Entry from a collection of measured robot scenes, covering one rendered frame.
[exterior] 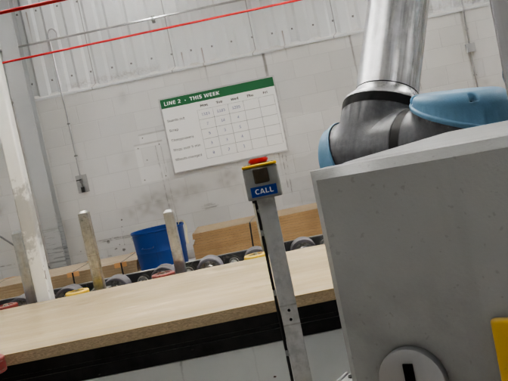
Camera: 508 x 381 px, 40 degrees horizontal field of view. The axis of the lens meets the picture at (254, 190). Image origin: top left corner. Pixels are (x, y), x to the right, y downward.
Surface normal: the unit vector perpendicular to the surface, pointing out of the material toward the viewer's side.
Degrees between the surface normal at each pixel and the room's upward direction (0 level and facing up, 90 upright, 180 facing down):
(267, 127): 90
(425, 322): 90
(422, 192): 90
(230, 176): 90
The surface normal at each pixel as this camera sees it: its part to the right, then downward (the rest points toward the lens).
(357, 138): -0.71, -0.36
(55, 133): -0.02, 0.06
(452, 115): -0.43, 0.09
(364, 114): -0.51, -0.31
